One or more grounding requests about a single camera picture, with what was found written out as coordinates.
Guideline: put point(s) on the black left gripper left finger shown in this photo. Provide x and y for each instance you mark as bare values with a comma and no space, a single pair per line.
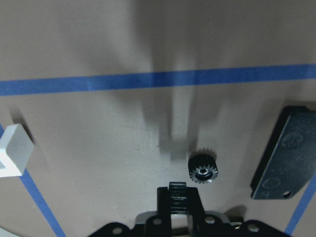
163,201

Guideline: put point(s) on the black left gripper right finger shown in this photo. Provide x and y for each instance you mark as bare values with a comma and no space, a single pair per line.
195,213

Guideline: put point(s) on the black small bearing gear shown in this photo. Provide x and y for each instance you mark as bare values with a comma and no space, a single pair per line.
202,166

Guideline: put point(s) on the black brake pad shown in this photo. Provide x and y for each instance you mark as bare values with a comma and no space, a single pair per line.
289,160

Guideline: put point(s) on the white curved plastic bracket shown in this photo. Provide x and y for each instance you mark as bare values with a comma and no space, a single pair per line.
16,148

